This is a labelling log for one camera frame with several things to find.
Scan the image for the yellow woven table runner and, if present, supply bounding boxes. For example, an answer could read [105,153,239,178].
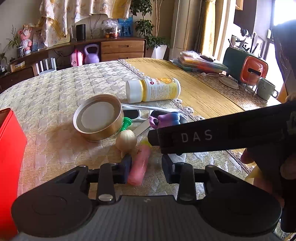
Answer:
[120,58,243,118]

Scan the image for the white wifi router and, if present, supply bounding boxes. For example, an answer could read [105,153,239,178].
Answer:
[32,58,57,75]

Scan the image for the purple kettlebell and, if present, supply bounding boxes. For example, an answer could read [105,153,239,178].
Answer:
[84,44,100,64]

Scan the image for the white frame sunglasses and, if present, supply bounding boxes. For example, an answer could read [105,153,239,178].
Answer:
[121,103,187,123]

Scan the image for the beige quilted table mat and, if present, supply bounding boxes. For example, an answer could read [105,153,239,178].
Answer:
[0,59,248,200]

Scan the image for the silver nail clipper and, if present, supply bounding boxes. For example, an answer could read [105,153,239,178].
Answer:
[133,119,151,137]

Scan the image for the bag of fruit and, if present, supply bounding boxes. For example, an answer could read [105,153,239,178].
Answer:
[101,19,121,38]

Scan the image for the round gold tin can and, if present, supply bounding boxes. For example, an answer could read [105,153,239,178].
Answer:
[73,94,124,142]

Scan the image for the patterned hanging cloth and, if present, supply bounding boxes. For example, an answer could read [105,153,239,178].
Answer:
[38,0,131,47]

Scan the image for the potted green plant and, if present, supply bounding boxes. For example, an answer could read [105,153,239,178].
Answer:
[130,0,169,59]

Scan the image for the yellow white supplement bottle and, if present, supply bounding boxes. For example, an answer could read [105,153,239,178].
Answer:
[125,77,181,103]

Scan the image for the round coaster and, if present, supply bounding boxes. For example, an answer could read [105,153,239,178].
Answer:
[219,77,239,89]

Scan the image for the wooden tv cabinet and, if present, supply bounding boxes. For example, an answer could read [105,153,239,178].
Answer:
[1,37,147,92]

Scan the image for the pink doll figure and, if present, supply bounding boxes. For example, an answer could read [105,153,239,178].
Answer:
[18,24,34,55]

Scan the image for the black cylindrical speaker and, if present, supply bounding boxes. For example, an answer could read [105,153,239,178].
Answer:
[76,24,86,41]

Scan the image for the person's right hand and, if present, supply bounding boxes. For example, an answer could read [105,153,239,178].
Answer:
[240,149,295,207]

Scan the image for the red metal tin box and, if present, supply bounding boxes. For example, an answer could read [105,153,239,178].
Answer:
[0,108,27,240]

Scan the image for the purple blue toy figure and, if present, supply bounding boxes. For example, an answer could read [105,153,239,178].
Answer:
[149,112,180,129]

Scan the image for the yellow curtain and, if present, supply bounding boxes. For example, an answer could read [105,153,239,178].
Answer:
[195,0,216,56]

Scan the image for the stack of colourful folders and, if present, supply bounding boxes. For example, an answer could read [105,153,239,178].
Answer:
[170,51,228,73]

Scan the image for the pink cylinder toy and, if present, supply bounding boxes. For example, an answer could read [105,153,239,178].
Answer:
[127,138,152,186]

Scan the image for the small potted plant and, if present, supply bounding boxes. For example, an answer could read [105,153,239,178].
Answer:
[7,26,24,58]

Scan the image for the blue picture box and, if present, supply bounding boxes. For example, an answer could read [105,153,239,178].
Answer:
[118,16,133,37]

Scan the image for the grey green mug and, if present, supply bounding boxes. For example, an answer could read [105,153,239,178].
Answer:
[256,77,279,101]

